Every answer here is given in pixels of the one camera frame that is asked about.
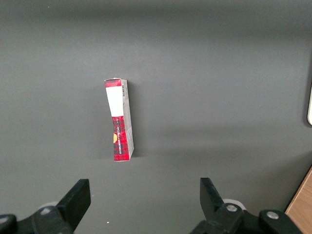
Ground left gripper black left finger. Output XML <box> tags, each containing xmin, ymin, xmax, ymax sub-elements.
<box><xmin>0</xmin><ymin>178</ymin><xmax>92</xmax><ymax>234</ymax></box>

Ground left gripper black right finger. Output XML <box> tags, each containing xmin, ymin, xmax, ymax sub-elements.
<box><xmin>189</xmin><ymin>177</ymin><xmax>303</xmax><ymax>234</ymax></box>

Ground white plastic tray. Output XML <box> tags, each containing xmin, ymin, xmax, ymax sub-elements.
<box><xmin>307</xmin><ymin>84</ymin><xmax>312</xmax><ymax>127</ymax></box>

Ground light wooden board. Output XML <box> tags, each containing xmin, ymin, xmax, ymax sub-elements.
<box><xmin>284</xmin><ymin>166</ymin><xmax>312</xmax><ymax>234</ymax></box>

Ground red plaid cardboard box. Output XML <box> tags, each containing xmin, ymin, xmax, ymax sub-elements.
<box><xmin>104</xmin><ymin>78</ymin><xmax>135</xmax><ymax>162</ymax></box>

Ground grey table mat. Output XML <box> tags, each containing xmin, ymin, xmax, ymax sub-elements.
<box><xmin>0</xmin><ymin>0</ymin><xmax>312</xmax><ymax>234</ymax></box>

